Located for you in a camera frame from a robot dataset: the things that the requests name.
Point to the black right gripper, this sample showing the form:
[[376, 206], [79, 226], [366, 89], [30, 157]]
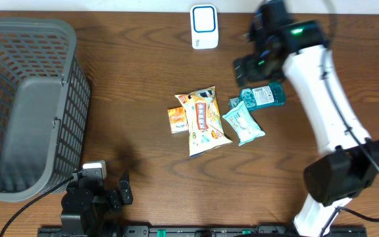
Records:
[[248, 77]]

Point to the teal mouthwash bottle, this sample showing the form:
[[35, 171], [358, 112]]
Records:
[[261, 97]]

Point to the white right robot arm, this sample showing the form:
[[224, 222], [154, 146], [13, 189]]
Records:
[[300, 53]]

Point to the yellow snack bag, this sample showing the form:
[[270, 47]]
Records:
[[204, 120]]

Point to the grey plastic shopping basket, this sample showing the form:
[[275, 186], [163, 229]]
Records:
[[44, 103]]

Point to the white barcode scanner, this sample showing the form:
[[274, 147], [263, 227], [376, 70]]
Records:
[[204, 26]]

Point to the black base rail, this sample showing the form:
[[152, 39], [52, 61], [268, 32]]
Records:
[[146, 231]]

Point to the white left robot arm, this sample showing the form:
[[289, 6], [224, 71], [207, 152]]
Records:
[[87, 222]]

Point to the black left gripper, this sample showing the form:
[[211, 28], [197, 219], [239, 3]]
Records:
[[126, 189]]

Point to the light blue wipes pack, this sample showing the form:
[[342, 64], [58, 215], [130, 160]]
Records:
[[243, 123]]

